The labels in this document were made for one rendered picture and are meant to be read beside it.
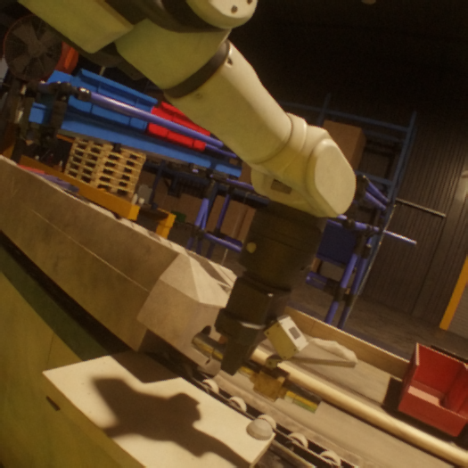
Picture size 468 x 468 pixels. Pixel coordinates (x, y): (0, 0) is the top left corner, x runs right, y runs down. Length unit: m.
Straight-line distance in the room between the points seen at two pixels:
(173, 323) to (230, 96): 0.37
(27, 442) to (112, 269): 0.63
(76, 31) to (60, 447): 0.88
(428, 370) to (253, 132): 1.11
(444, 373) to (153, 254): 1.03
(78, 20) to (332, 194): 0.29
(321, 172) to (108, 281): 0.48
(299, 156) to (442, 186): 10.91
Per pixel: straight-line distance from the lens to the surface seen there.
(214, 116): 0.29
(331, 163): 0.36
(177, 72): 0.27
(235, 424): 0.56
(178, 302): 0.55
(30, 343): 0.98
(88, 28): 0.24
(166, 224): 6.23
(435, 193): 11.11
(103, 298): 0.70
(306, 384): 0.88
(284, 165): 0.34
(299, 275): 0.40
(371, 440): 0.81
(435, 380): 1.30
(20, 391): 1.08
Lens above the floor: 1.11
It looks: 5 degrees down
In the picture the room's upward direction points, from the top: 20 degrees clockwise
